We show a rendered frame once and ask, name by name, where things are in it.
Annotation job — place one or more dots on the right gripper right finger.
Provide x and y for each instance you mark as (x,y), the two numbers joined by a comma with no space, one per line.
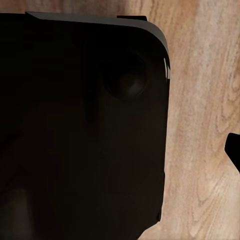
(232,148)

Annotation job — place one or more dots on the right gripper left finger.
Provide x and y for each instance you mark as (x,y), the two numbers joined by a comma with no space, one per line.
(12,149)

